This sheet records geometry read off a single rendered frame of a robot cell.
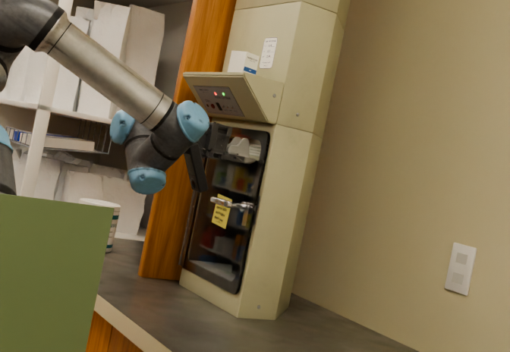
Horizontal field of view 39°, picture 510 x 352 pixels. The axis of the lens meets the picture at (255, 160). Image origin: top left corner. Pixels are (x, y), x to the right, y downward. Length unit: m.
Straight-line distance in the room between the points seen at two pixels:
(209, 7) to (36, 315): 1.29
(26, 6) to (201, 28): 0.75
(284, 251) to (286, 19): 0.57
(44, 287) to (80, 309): 0.06
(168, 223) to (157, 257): 0.10
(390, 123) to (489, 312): 0.61
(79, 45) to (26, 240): 0.58
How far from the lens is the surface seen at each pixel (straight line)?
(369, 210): 2.05
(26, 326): 0.93
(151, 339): 1.46
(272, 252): 1.76
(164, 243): 2.03
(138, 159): 1.49
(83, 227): 0.92
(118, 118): 1.56
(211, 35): 2.04
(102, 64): 1.40
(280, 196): 1.74
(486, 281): 1.76
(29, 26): 1.38
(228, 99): 1.79
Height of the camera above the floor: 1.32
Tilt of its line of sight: level
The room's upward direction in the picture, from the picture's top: 11 degrees clockwise
